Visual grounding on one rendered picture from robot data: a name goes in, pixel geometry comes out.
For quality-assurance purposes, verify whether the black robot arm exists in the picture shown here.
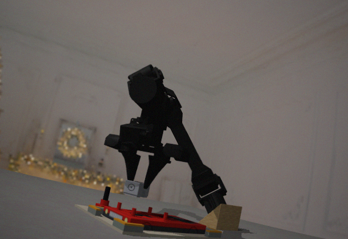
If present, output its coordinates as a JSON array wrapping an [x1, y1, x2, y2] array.
[[119, 65, 227, 214]]

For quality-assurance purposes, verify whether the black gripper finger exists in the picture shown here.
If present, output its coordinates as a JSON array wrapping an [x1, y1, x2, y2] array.
[[119, 149, 141, 181], [144, 155, 171, 189]]

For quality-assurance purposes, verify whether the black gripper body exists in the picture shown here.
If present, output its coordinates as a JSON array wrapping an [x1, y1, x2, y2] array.
[[104, 114, 190, 162]]

